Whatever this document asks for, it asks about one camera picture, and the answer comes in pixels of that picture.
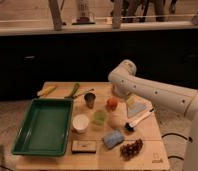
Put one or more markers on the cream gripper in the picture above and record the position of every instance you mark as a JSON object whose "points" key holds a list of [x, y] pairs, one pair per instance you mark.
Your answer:
{"points": [[117, 117]]}

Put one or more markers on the orange-red apple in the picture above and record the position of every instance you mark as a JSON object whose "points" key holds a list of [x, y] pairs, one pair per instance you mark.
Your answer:
{"points": [[112, 103]]}

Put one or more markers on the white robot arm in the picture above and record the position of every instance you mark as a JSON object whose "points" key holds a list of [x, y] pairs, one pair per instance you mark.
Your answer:
{"points": [[180, 99]]}

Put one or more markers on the green plastic cup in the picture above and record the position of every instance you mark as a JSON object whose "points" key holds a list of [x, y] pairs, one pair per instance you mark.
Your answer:
{"points": [[99, 117]]}

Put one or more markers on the small metal cup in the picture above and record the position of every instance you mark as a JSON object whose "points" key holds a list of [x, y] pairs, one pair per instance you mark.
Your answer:
{"points": [[89, 99]]}

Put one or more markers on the white paper cup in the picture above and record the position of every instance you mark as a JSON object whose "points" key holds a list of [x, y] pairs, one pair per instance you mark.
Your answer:
{"points": [[80, 123]]}

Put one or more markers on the light blue triangular cloth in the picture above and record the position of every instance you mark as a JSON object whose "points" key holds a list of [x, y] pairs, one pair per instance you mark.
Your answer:
{"points": [[134, 107]]}

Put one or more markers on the blue sponge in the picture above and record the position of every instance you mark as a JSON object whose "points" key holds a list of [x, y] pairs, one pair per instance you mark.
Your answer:
{"points": [[113, 138]]}

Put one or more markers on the bunch of dark grapes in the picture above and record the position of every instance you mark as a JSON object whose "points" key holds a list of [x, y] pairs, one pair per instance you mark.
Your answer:
{"points": [[129, 151]]}

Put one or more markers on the brown rectangular block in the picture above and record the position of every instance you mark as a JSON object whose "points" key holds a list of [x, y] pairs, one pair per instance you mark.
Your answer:
{"points": [[79, 146]]}

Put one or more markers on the green plastic tray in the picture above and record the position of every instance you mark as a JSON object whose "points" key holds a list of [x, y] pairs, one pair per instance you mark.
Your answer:
{"points": [[45, 128]]}

